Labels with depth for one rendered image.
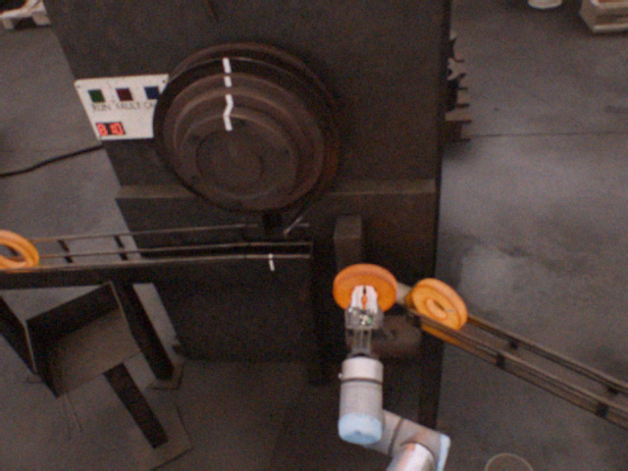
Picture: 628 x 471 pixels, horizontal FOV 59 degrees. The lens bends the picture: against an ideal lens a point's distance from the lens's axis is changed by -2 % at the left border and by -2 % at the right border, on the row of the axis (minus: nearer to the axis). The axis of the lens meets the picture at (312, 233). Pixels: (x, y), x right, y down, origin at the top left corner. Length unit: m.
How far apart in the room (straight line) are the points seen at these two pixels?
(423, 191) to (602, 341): 1.13
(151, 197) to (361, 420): 0.93
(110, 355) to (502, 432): 1.33
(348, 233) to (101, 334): 0.80
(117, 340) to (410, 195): 0.95
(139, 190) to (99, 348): 0.48
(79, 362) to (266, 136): 0.89
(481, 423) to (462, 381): 0.18
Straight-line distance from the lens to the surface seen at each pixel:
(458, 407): 2.19
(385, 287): 1.39
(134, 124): 1.66
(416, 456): 1.27
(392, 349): 1.73
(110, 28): 1.56
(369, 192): 1.62
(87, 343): 1.83
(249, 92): 1.32
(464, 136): 3.34
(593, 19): 4.67
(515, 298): 2.52
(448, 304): 1.48
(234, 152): 1.34
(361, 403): 1.25
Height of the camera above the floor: 1.91
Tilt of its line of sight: 43 degrees down
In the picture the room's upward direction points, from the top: 8 degrees counter-clockwise
